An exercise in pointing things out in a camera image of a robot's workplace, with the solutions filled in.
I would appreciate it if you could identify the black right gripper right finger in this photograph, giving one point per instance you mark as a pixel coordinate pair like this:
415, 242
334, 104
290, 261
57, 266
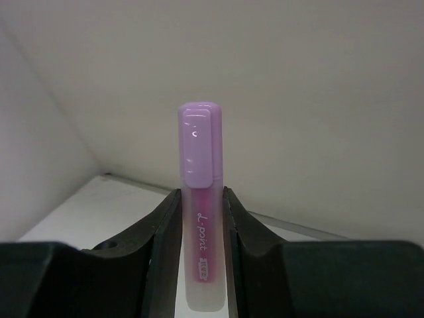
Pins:
268, 276

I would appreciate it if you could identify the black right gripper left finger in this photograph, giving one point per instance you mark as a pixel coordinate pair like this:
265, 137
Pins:
132, 274

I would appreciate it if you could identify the purple pink highlighter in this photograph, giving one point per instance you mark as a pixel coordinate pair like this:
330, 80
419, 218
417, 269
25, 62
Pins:
201, 173

